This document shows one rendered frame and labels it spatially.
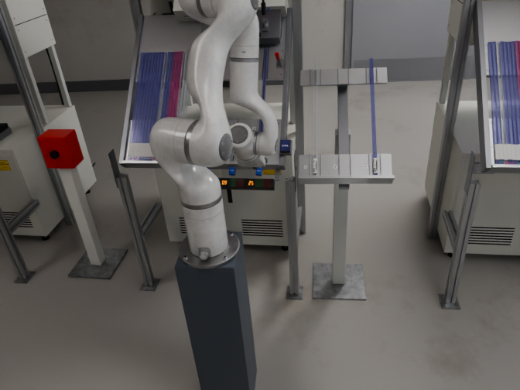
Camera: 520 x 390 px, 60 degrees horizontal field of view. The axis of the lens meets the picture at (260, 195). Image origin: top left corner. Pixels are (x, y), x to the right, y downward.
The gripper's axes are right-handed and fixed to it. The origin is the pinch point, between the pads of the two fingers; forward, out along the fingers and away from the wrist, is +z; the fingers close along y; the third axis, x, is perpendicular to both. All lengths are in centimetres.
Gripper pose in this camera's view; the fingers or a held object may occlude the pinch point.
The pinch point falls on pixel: (254, 164)
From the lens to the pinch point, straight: 172.7
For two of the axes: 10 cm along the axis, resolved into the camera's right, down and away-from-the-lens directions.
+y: 9.9, 0.2, -1.6
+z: 1.5, 2.3, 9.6
